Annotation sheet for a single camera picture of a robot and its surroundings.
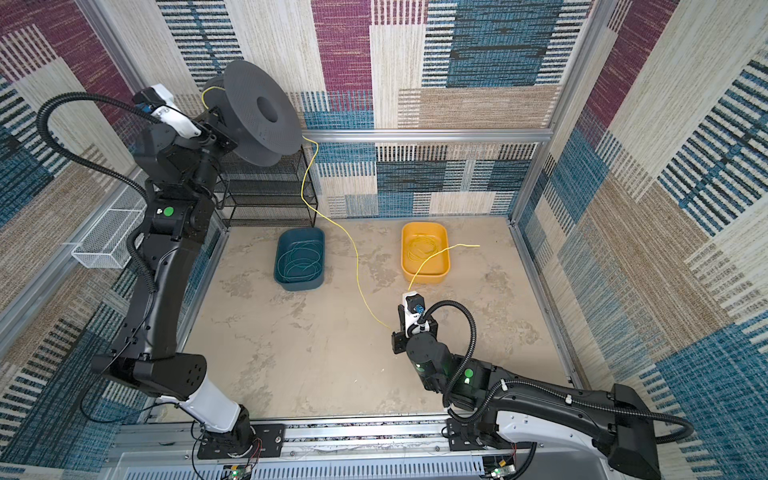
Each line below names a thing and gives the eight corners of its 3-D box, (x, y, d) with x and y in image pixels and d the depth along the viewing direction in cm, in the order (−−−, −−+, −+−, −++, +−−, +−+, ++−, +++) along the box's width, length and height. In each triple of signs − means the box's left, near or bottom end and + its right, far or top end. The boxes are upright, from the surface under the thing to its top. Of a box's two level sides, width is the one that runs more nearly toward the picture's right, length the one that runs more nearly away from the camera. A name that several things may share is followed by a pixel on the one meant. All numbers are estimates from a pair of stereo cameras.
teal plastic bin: (270, 290, 103) (264, 280, 98) (285, 238, 118) (280, 227, 113) (322, 290, 103) (319, 279, 98) (330, 238, 118) (328, 226, 113)
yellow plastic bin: (402, 284, 104) (402, 274, 99) (400, 233, 119) (400, 222, 114) (452, 284, 104) (455, 273, 99) (444, 233, 119) (446, 222, 114)
